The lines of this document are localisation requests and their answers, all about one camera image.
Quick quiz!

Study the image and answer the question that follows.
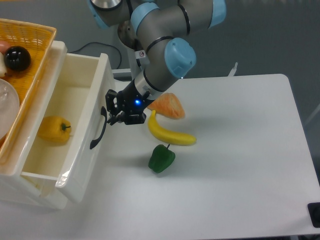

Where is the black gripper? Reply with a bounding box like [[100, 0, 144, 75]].
[[105, 81, 153, 125]]

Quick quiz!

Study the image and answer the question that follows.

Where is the white drawer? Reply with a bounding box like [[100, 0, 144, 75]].
[[21, 53, 115, 209]]

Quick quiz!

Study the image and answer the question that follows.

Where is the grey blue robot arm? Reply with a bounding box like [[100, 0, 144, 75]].
[[88, 0, 227, 125]]

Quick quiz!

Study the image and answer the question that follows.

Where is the white drawer cabinet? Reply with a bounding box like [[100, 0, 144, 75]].
[[0, 41, 68, 209]]

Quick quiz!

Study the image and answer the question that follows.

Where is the orange croissant bread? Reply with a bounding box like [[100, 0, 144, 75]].
[[147, 93, 185, 119]]

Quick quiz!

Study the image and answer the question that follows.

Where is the yellow bell pepper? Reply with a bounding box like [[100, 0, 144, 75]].
[[37, 116, 71, 144]]

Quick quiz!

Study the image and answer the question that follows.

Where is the green bell pepper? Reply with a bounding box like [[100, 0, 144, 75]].
[[148, 144, 176, 174]]

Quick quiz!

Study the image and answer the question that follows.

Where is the yellow banana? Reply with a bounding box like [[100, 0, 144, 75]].
[[147, 110, 197, 146]]

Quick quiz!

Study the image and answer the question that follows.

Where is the yellow woven basket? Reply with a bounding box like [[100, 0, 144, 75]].
[[0, 18, 57, 157]]

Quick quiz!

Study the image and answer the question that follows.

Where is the clear plastic bowl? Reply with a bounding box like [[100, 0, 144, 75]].
[[0, 79, 20, 140]]

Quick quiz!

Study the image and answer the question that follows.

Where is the black glossy ball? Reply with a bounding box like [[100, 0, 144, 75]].
[[4, 46, 31, 72]]

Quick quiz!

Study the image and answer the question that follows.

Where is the black corner object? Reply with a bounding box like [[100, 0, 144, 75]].
[[307, 202, 320, 228]]

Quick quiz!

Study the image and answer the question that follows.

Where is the black cable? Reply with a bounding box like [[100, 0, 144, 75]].
[[68, 41, 123, 70]]

